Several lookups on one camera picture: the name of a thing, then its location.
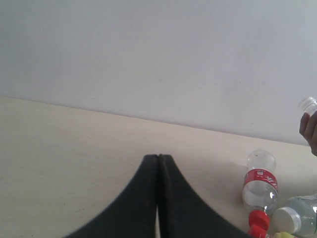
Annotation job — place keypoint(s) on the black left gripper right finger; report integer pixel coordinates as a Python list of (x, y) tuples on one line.
[(182, 213)]

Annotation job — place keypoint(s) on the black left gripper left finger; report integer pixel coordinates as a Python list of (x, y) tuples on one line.
[(133, 213)]

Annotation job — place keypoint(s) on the yellow-label red-cap bottle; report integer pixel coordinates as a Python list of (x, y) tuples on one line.
[(258, 232)]

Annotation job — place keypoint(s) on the green-label white-cap bottle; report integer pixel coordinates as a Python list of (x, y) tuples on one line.
[(298, 216)]

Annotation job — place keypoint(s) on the white floral-label clear bottle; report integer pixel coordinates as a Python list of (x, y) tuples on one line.
[(308, 105)]

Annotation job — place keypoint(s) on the clear red-label cola bottle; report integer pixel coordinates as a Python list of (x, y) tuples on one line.
[(260, 188)]

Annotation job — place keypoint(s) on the open bare human hand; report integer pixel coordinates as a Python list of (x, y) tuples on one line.
[(308, 129)]

